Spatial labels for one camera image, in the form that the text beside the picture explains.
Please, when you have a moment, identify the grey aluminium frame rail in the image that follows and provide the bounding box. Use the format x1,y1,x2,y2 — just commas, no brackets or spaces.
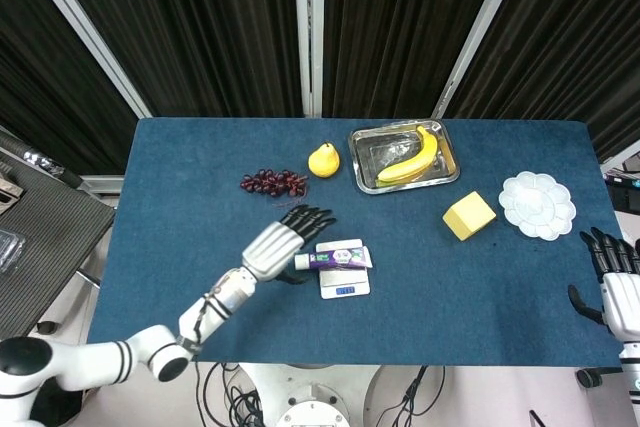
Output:
79,174,125,197

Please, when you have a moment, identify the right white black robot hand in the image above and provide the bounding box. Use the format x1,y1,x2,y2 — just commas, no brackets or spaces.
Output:
567,226,640,343

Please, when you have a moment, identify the black pleated curtain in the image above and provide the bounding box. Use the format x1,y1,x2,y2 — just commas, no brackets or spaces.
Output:
442,0,640,164
0,0,137,176
322,0,507,120
42,0,304,119

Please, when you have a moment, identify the white kitchen scale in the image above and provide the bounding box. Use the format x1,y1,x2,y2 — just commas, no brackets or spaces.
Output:
314,238,372,301

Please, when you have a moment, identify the black caster wheel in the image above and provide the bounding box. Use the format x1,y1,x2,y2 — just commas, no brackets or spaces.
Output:
574,367,609,389

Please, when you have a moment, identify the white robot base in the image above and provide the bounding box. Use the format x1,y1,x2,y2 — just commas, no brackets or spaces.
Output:
238,364,386,427

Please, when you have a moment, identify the purple and white tube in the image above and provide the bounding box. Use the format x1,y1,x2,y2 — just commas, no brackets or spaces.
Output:
293,245,374,271

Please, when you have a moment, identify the dark red grape bunch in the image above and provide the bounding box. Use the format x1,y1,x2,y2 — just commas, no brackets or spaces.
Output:
240,168,310,208

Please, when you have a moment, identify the blue table mat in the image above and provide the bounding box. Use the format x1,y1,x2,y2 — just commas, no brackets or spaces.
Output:
85,117,626,368

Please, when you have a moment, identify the clear plastic package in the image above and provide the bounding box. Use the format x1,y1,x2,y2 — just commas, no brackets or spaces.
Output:
0,227,27,276

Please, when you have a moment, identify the white flower-shaped palette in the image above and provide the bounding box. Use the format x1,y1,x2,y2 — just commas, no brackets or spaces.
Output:
498,171,578,242

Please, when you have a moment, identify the yellow cube block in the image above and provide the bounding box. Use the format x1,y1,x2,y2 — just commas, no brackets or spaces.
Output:
442,190,498,242

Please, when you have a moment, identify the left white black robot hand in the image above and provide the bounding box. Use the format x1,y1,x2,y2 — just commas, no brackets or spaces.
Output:
241,204,338,284

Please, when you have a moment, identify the yellow pear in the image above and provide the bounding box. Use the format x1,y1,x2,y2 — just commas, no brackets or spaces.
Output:
307,141,341,179

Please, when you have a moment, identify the black corrugated cable conduit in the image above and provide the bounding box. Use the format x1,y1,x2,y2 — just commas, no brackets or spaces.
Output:
0,127,84,189

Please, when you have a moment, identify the grey aluminium frame post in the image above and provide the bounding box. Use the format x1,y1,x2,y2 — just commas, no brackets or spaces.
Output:
293,0,326,118
14,0,153,119
432,0,531,118

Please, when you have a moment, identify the black device with buttons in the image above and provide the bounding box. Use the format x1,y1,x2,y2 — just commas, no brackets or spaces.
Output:
603,170,640,214

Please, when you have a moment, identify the black cable bundle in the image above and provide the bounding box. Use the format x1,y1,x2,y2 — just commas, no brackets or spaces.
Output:
192,360,264,427
374,364,447,427

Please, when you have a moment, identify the yellow banana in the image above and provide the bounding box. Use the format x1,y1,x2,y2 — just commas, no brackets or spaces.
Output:
376,125,440,184

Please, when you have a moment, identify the steel rectangular tray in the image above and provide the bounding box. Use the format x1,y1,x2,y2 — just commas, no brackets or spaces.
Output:
348,119,461,196

